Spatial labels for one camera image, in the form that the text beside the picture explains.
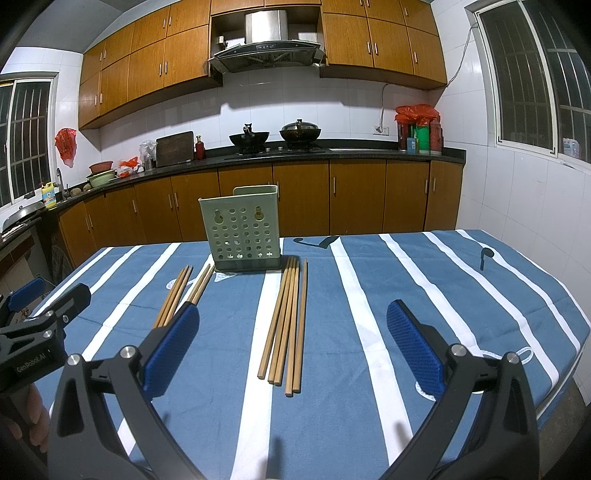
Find person's left hand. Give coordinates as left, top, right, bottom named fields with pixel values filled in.
left=20, top=384, right=50, bottom=453

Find grey pot lid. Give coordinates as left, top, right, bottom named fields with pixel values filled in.
left=2, top=201, right=45, bottom=233

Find blue white striped tablecloth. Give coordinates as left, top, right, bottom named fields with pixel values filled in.
left=39, top=229, right=590, bottom=479

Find yellow detergent bottle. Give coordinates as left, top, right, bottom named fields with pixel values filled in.
left=41, top=182, right=57, bottom=210

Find sink faucet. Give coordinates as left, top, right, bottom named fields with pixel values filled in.
left=56, top=167, right=68, bottom=200

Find green perforated utensil holder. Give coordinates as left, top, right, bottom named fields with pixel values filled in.
left=198, top=185, right=281, bottom=273

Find green basin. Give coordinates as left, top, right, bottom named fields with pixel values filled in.
left=87, top=169, right=116, bottom=188

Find red basin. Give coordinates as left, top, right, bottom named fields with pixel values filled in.
left=89, top=161, right=113, bottom=175

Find wooden lower cabinets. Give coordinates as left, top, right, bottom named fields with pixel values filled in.
left=55, top=158, right=465, bottom=269

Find wooden cabinets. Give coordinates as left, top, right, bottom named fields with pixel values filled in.
left=78, top=1, right=448, bottom=129
left=55, top=158, right=465, bottom=269

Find orange plastic bag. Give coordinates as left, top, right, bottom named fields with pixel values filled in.
left=116, top=156, right=143, bottom=178

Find clear bag jar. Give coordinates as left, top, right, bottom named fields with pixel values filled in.
left=139, top=140, right=157, bottom=171

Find dark wooden cutting board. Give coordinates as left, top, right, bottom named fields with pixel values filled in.
left=155, top=131, right=194, bottom=168

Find red bottle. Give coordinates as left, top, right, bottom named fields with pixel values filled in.
left=194, top=135, right=205, bottom=160

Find red bag of bottles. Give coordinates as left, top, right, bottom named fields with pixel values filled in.
left=394, top=104, right=444, bottom=156

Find left barred window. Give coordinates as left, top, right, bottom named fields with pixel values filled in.
left=0, top=77, right=52, bottom=206

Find barred window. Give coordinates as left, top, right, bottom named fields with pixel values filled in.
left=0, top=77, right=52, bottom=206
left=474, top=1, right=590, bottom=163

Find gas stove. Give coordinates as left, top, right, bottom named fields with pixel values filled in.
left=225, top=145, right=329, bottom=160

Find plastic bottle on sill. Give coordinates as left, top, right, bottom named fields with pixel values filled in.
left=563, top=138, right=580, bottom=159

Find black lidded wok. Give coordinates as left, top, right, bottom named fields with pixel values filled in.
left=280, top=118, right=322, bottom=150

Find wooden upper cabinets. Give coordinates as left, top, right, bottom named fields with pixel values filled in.
left=78, top=1, right=448, bottom=129

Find right barred window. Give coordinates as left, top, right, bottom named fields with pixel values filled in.
left=474, top=1, right=590, bottom=163

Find steel range hood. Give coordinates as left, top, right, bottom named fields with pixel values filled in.
left=208, top=5, right=325, bottom=74

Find red plastic bag on wall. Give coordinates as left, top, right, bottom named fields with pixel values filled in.
left=54, top=128, right=77, bottom=168

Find wall socket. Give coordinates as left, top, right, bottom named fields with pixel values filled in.
left=373, top=125, right=390, bottom=136

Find black wok with handle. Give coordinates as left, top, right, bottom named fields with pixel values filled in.
left=229, top=123, right=270, bottom=154

